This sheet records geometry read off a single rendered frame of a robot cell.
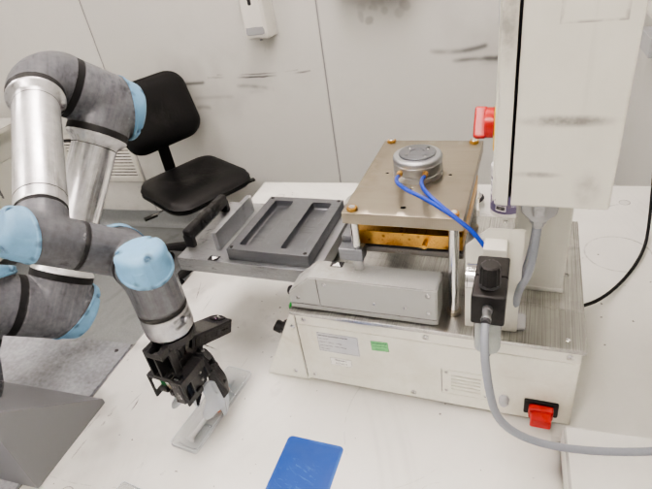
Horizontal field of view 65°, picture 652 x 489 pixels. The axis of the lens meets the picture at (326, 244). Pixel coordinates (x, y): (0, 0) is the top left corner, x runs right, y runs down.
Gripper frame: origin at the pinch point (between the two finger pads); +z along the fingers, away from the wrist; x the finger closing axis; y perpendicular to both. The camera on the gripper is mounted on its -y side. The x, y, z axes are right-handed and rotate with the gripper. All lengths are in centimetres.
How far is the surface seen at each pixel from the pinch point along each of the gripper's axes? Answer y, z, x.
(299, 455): 2.8, 2.9, 18.8
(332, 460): 1.9, 2.9, 24.4
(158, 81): -144, -14, -127
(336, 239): -28.5, -19.0, 15.1
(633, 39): -16, -57, 57
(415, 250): -20.2, -24.8, 33.2
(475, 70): -179, -6, 13
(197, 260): -16.2, -18.8, -8.8
